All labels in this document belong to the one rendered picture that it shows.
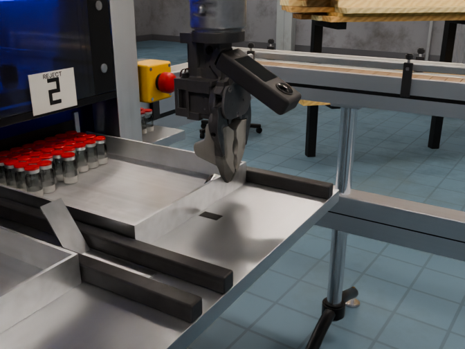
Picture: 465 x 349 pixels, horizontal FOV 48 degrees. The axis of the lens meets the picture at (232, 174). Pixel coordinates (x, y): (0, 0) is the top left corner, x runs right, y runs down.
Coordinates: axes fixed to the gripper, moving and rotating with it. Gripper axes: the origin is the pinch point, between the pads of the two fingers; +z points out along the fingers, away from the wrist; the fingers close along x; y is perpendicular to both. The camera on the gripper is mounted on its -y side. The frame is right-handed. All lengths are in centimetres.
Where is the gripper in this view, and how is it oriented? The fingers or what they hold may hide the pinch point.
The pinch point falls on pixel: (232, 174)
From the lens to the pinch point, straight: 74.9
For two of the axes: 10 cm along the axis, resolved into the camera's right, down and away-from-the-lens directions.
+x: -5.2, 3.0, -8.0
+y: -8.5, -1.8, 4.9
